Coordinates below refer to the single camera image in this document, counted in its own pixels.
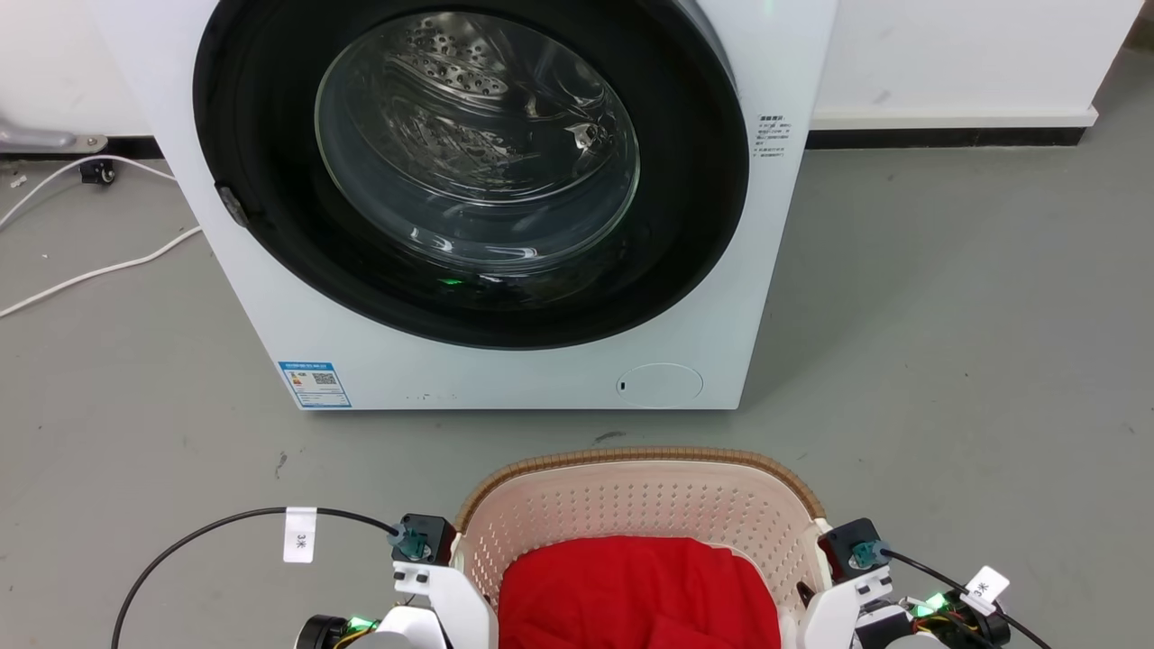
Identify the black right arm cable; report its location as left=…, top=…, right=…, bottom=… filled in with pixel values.
left=880, top=548, right=1054, bottom=649

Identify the red cloth garment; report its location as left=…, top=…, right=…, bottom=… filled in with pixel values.
left=497, top=535, right=783, bottom=649

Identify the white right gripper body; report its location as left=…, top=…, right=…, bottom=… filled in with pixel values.
left=797, top=577, right=895, bottom=649

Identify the blue energy label sticker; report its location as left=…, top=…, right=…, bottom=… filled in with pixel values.
left=277, top=361, right=353, bottom=409

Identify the white right cable tag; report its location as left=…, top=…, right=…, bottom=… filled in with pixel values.
left=962, top=565, right=1012, bottom=617

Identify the white left cable tag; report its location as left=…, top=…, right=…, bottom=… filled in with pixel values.
left=283, top=507, right=319, bottom=565

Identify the grey metal bracket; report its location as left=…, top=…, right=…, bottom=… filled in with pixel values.
left=0, top=121, right=108, bottom=155

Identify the white cable tag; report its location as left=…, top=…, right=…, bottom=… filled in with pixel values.
left=962, top=565, right=1012, bottom=617
left=283, top=507, right=319, bottom=565

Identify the round white filter cover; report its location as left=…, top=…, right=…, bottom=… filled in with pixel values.
left=617, top=363, right=704, bottom=407

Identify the beige plastic laundry basket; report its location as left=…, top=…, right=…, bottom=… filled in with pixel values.
left=453, top=447, right=835, bottom=649

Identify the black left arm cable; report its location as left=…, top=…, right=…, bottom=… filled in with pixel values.
left=111, top=507, right=404, bottom=649

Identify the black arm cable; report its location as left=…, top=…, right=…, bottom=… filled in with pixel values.
left=111, top=507, right=404, bottom=649
left=880, top=548, right=1054, bottom=649

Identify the white front-load washing machine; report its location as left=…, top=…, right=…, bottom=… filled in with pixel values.
left=90, top=0, right=839, bottom=412

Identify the black round washer door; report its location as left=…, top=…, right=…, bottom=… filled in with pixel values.
left=192, top=0, right=751, bottom=351

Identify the small printed text sticker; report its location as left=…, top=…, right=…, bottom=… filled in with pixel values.
left=756, top=114, right=788, bottom=161

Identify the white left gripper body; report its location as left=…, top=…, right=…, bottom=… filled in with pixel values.
left=393, top=560, right=499, bottom=649

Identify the white floor cable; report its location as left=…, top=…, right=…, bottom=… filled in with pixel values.
left=0, top=225, right=204, bottom=320
left=0, top=155, right=179, bottom=232

